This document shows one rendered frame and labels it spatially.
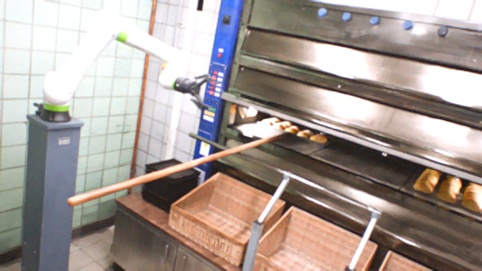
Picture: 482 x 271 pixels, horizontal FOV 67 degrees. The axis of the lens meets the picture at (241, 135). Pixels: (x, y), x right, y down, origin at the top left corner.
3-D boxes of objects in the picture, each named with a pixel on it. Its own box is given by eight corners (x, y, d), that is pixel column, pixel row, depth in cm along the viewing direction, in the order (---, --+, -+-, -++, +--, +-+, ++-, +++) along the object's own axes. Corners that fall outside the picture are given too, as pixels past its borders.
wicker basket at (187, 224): (211, 205, 272) (219, 170, 265) (277, 239, 245) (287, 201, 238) (166, 226, 232) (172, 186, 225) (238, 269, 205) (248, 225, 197)
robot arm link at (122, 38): (90, 28, 183) (100, 6, 181) (88, 26, 193) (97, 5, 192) (124, 45, 192) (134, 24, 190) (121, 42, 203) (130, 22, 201)
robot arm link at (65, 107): (41, 111, 183) (44, 74, 179) (43, 103, 197) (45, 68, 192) (69, 113, 189) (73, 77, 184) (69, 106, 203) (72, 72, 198)
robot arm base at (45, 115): (23, 110, 199) (24, 99, 197) (49, 108, 211) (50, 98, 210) (49, 124, 186) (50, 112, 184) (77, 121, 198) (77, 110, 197)
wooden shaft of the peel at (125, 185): (71, 208, 120) (71, 201, 120) (65, 205, 122) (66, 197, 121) (285, 137, 266) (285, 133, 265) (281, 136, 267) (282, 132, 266)
